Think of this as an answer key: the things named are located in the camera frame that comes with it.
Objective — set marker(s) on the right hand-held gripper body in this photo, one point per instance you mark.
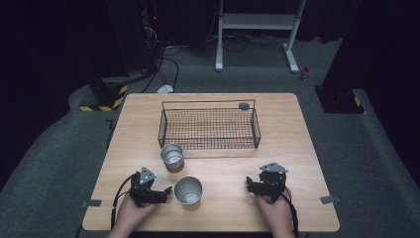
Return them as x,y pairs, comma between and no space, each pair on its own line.
272,181

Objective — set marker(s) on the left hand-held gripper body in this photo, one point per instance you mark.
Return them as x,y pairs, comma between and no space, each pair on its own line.
142,193

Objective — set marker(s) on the tall metal cup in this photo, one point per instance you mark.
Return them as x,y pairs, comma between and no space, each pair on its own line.
188,193

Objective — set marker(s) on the short metal cup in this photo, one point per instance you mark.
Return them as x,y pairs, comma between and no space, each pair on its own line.
172,157

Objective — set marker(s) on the person's left hand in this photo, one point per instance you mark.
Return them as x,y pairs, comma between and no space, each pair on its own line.
132,213

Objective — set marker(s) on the person's right hand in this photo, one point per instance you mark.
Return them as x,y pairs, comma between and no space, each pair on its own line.
275,214

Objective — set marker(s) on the grey tape piece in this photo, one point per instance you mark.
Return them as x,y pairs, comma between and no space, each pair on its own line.
330,199
91,203

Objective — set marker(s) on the round grey basket tag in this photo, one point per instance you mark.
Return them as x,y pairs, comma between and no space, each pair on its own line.
244,106

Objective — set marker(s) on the black yellow striped base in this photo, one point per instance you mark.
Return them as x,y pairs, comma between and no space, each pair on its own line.
109,99
343,100

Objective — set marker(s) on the white power strip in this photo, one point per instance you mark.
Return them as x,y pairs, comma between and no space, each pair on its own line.
165,89

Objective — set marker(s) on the small red object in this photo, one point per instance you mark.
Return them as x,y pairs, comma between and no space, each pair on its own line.
305,73

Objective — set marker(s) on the black equipment rack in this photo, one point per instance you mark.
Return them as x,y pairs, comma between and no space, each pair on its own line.
152,33

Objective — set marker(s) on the white metal stand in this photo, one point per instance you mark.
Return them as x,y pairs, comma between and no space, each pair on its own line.
257,21

